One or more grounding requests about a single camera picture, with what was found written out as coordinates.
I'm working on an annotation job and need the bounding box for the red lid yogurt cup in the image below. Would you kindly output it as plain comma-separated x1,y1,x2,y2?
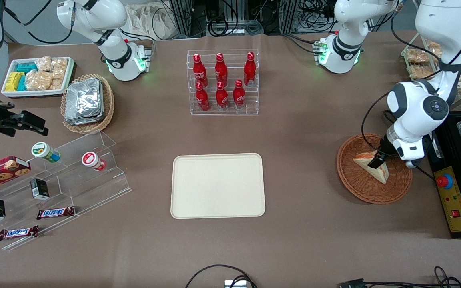
81,151,107,172

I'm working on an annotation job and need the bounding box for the clear acrylic bottle rack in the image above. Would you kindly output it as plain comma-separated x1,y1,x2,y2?
187,49,259,116

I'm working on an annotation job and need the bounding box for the silver foil pack stack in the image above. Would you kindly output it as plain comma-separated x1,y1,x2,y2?
64,78,106,126

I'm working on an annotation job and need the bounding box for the black left base cable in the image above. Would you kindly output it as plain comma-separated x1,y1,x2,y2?
281,33,324,55

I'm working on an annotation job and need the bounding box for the brown round wicker basket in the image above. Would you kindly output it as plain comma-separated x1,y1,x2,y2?
337,133,413,205

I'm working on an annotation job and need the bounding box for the triangle sandwich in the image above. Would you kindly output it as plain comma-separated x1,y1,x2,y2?
353,151,390,184

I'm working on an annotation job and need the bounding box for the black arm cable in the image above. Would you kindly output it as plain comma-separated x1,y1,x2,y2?
361,0,461,153
3,0,76,45

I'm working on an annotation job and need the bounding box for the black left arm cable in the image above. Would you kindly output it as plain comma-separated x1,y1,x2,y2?
361,0,461,153

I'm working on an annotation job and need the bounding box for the black yellow control box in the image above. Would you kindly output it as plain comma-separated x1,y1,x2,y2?
425,112,461,239

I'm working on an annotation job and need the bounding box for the black base cable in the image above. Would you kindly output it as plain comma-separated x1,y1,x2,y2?
118,27,156,61
281,33,324,55

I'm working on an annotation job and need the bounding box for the light oval wicker basket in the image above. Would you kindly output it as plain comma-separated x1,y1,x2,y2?
60,74,115,134

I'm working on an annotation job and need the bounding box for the red cola bottle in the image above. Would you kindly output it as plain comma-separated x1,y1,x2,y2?
233,79,246,110
216,81,229,111
215,52,228,86
243,52,257,87
195,82,211,112
192,54,208,87

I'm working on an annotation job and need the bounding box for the beige rectangular tray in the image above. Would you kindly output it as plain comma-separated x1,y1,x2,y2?
170,153,266,220

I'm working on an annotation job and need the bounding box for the green lid yogurt cup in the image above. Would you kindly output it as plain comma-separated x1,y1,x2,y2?
31,142,61,163

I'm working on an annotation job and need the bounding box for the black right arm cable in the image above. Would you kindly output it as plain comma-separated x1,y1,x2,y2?
3,0,76,45

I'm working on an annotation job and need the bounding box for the brown Snickers bar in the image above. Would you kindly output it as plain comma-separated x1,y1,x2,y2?
36,206,76,220
0,225,40,241

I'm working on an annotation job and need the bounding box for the yellow snack pack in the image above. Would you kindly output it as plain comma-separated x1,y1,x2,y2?
5,72,25,92

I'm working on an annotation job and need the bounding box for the red emergency stop button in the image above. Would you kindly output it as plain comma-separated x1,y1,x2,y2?
436,174,454,190

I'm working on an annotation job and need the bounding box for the black right base cable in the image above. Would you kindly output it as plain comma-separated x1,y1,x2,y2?
118,27,156,61

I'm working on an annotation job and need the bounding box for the black cable with plug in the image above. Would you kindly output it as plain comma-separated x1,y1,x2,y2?
338,266,461,288

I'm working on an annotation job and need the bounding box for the beige cloth bag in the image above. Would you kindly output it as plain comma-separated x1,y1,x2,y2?
124,3,177,40

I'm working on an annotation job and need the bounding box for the white rectangular snack tray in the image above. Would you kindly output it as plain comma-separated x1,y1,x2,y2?
1,56,75,99

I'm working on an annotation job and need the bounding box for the clear acrylic stepped display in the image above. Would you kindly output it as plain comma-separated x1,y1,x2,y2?
0,129,132,252

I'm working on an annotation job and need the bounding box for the black looped cable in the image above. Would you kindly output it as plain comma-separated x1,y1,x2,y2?
185,264,258,288

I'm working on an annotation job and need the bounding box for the cream wire rack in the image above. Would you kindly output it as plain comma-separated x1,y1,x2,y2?
401,32,461,109

